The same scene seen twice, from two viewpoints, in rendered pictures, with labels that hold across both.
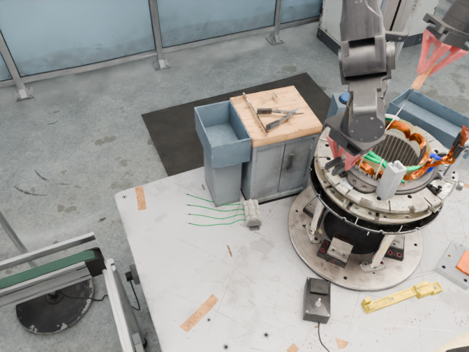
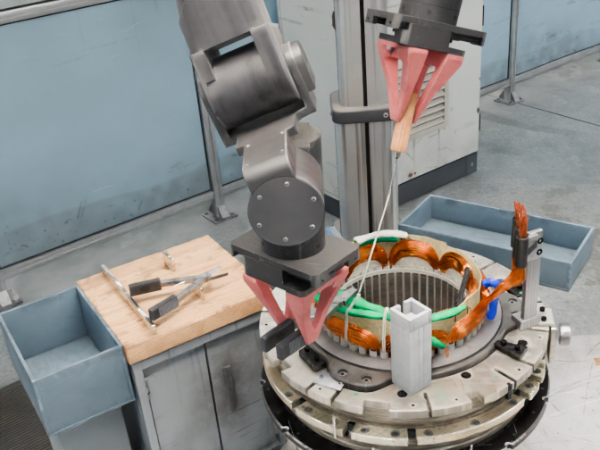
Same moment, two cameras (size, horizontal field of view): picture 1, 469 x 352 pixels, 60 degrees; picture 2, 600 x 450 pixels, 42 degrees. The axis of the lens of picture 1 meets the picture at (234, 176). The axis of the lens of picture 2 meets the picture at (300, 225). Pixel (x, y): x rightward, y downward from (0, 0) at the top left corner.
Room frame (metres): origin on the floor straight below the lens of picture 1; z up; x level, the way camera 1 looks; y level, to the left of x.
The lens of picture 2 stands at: (-0.01, -0.13, 1.60)
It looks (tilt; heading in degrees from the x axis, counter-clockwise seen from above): 28 degrees down; 350
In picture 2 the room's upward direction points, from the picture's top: 5 degrees counter-clockwise
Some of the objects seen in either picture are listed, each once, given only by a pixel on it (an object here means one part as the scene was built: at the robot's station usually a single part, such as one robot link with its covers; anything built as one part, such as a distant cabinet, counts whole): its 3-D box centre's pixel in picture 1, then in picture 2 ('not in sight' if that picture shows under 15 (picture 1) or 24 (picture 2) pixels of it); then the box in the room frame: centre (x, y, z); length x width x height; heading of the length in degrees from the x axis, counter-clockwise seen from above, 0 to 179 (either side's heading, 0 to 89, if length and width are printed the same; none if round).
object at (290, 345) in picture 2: (340, 169); (293, 342); (0.56, -0.22, 1.17); 0.04 x 0.01 x 0.02; 126
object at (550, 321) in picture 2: (450, 183); (545, 335); (0.62, -0.50, 1.07); 0.04 x 0.02 x 0.05; 158
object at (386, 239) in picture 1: (384, 244); not in sight; (0.56, -0.38, 0.91); 0.02 x 0.02 x 0.21
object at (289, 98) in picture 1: (274, 114); (172, 293); (0.88, -0.11, 1.05); 0.20 x 0.19 x 0.02; 110
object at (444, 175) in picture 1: (454, 159); (529, 278); (0.62, -0.48, 1.15); 0.03 x 0.02 x 0.12; 102
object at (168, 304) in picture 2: (272, 124); (163, 307); (0.79, -0.09, 1.09); 0.04 x 0.01 x 0.02; 125
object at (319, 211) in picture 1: (319, 211); not in sight; (0.66, -0.23, 0.91); 0.02 x 0.02 x 0.21
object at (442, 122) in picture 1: (420, 151); (490, 308); (0.88, -0.56, 0.92); 0.25 x 0.11 x 0.28; 44
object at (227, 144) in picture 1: (222, 159); (81, 416); (0.82, 0.04, 0.92); 0.17 x 0.11 x 0.28; 20
